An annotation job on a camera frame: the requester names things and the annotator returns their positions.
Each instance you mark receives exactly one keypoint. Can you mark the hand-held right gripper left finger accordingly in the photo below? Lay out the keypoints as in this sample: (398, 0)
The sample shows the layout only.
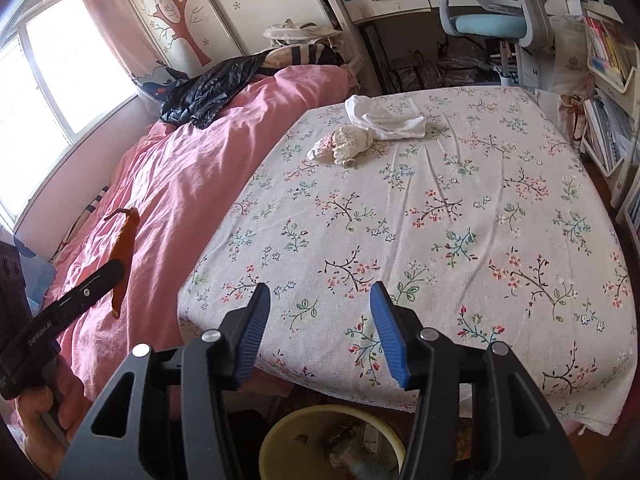
(255, 330)

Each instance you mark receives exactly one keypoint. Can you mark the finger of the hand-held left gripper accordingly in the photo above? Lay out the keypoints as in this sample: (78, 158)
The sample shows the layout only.
(87, 292)

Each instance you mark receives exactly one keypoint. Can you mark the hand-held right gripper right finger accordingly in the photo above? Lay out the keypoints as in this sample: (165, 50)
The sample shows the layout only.
(390, 335)

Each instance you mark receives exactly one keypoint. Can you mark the orange peel piece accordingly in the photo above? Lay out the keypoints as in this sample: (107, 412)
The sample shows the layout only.
(127, 240)

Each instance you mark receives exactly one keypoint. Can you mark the yellow waste bin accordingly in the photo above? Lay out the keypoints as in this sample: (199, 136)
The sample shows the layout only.
(280, 440)

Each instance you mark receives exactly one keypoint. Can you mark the person's left hand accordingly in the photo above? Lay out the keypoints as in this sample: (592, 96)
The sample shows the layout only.
(40, 425)

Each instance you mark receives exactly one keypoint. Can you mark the pink blanket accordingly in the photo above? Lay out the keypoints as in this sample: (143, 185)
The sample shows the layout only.
(190, 170)

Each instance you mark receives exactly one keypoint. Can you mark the crumpled white paper wrapper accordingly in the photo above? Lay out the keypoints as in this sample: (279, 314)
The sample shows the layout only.
(345, 145)

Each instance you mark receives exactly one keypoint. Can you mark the cartoon print pillow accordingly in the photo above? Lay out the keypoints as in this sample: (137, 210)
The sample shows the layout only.
(160, 91)

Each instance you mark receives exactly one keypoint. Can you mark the crumpled white tissue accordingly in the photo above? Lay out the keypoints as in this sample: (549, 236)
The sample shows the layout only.
(385, 120)

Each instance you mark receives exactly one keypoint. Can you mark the window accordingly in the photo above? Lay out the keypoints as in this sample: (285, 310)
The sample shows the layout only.
(60, 70)

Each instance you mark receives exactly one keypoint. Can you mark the black puffer jacket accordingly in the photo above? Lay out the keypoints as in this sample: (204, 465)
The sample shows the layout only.
(210, 90)

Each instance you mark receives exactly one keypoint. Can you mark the clear plastic storage bags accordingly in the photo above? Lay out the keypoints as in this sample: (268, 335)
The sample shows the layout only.
(450, 70)

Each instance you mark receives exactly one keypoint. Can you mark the pink curtain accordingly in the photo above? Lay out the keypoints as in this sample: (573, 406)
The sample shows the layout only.
(100, 20)

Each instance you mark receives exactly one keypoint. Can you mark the striped beige cloth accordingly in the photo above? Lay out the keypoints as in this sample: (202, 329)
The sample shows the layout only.
(300, 54)

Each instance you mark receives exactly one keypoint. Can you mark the wardrobe door with tree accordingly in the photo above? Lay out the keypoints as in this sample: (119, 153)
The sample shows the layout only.
(185, 15)

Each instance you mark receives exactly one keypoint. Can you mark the beige tote bag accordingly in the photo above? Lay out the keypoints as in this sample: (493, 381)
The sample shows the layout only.
(295, 32)

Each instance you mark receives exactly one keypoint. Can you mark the grey and blue office chair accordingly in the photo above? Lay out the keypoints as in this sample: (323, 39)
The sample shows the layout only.
(480, 25)

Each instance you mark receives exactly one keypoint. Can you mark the white shopping bag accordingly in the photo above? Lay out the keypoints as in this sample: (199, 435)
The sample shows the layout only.
(570, 60)

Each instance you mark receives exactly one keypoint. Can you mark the white bookshelf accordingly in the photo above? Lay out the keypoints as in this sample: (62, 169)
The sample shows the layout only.
(607, 82)

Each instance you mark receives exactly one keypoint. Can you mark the shelf of upright books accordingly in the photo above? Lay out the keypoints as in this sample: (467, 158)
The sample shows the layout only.
(607, 45)

